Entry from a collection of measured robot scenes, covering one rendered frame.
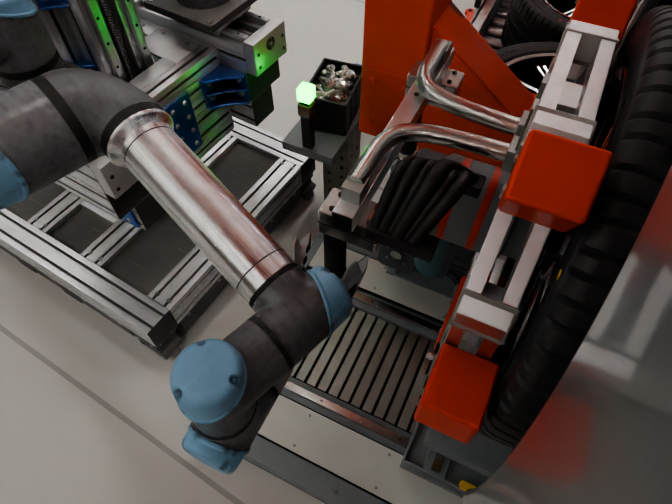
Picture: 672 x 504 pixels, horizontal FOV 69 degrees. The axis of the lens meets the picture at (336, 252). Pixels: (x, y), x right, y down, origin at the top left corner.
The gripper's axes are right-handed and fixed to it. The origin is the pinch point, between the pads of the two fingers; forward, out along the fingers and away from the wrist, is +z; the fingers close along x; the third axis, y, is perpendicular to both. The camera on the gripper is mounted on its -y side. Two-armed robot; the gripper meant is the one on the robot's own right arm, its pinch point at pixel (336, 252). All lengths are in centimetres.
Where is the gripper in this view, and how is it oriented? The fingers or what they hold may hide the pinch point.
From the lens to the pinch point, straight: 77.9
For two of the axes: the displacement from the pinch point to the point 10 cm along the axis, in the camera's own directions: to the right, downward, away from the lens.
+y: 0.0, -5.8, -8.2
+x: -9.0, -3.6, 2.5
